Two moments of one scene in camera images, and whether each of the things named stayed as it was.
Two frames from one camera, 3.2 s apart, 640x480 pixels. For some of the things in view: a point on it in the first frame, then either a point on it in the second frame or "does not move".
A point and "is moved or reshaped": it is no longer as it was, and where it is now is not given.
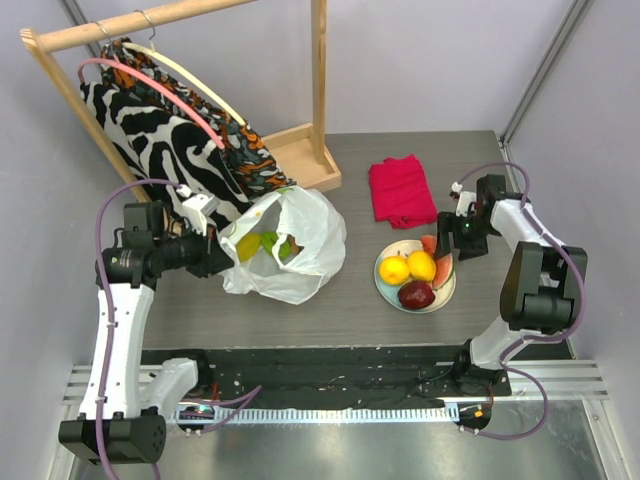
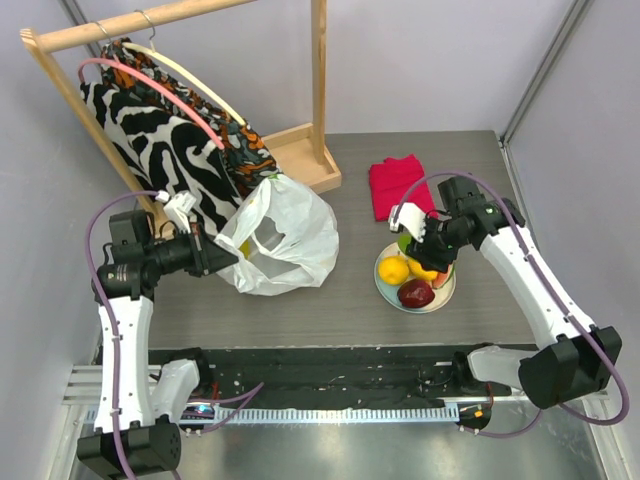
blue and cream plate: (390, 292) does not move
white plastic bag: (316, 223) is moved or reshaped
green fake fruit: (268, 238) to (404, 239)
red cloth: (401, 192) does not move
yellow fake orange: (394, 270) does not move
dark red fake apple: (416, 295) does not move
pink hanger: (153, 83) does not move
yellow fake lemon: (421, 265) does not move
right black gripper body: (460, 234) to (432, 251)
